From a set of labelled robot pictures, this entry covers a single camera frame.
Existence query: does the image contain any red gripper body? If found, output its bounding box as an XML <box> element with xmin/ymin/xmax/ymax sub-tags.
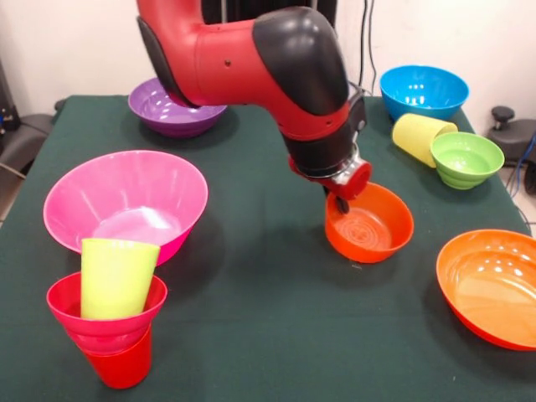
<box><xmin>287</xmin><ymin>157</ymin><xmax>374</xmax><ymax>201</ymax></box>

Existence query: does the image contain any small orange bowl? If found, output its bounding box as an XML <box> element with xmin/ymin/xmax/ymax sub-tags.
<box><xmin>324</xmin><ymin>182</ymin><xmax>415</xmax><ymax>265</ymax></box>

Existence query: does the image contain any yellow cup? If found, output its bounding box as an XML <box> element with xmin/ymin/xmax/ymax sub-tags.
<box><xmin>391</xmin><ymin>112</ymin><xmax>460</xmax><ymax>169</ymax></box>

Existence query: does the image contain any blue bowl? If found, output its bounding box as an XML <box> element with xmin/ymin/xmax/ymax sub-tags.
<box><xmin>379</xmin><ymin>64</ymin><xmax>471</xmax><ymax>125</ymax></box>

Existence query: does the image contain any large orange bowl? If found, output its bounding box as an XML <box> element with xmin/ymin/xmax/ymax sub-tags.
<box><xmin>435</xmin><ymin>229</ymin><xmax>536</xmax><ymax>352</ymax></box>

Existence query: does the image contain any large magenta bowl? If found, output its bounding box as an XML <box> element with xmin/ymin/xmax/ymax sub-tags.
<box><xmin>43</xmin><ymin>149</ymin><xmax>209</xmax><ymax>267</ymax></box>

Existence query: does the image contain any lime green cup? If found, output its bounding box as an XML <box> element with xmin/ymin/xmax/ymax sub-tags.
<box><xmin>80</xmin><ymin>237</ymin><xmax>162</xmax><ymax>322</ymax></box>

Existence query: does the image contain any small crimson pink bowl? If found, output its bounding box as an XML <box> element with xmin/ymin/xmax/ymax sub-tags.
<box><xmin>45</xmin><ymin>271</ymin><xmax>168</xmax><ymax>357</ymax></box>

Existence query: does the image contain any red cup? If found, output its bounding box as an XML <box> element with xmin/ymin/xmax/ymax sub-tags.
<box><xmin>81</xmin><ymin>324</ymin><xmax>154</xmax><ymax>389</ymax></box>

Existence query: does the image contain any small green bowl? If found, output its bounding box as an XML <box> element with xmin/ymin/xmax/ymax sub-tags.
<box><xmin>429</xmin><ymin>131</ymin><xmax>506</xmax><ymax>191</ymax></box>

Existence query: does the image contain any dark green tablecloth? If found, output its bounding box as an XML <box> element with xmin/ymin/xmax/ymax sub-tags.
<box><xmin>0</xmin><ymin>95</ymin><xmax>536</xmax><ymax>402</ymax></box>

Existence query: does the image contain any purple bowl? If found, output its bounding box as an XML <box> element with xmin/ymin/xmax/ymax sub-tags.
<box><xmin>127</xmin><ymin>77</ymin><xmax>229</xmax><ymax>138</ymax></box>

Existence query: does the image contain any black robot column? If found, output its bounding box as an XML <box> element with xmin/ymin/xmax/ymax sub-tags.
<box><xmin>200</xmin><ymin>0</ymin><xmax>338</xmax><ymax>30</ymax></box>

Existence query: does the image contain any black equipment box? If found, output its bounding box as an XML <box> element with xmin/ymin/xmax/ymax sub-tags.
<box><xmin>0</xmin><ymin>58</ymin><xmax>20</xmax><ymax>139</ymax></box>

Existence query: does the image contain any black wall cable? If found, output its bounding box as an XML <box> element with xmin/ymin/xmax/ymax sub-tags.
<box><xmin>358</xmin><ymin>0</ymin><xmax>378</xmax><ymax>91</ymax></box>

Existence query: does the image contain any blue cable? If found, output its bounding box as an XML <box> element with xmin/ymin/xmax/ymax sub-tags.
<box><xmin>506</xmin><ymin>133</ymin><xmax>536</xmax><ymax>198</ymax></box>

